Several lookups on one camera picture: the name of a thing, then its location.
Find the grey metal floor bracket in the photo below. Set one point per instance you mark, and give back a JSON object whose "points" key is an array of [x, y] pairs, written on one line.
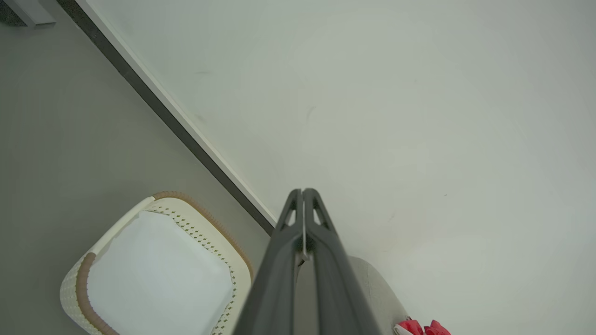
{"points": [[32, 11]]}

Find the white laundry basket brown rim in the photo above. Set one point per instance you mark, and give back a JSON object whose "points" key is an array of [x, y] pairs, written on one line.
{"points": [[195, 223]]}

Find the grey fabric sofa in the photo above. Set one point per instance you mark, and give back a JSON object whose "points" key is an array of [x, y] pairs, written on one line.
{"points": [[377, 298]]}

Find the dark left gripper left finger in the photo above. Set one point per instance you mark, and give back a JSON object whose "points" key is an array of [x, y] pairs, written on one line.
{"points": [[274, 279]]}

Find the red white jacket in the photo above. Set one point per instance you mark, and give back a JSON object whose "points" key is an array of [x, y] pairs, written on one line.
{"points": [[421, 328]]}

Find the white black wall baseboard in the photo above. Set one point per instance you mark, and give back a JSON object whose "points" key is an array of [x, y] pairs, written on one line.
{"points": [[177, 121]]}

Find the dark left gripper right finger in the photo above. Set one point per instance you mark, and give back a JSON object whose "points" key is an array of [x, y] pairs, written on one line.
{"points": [[340, 288]]}

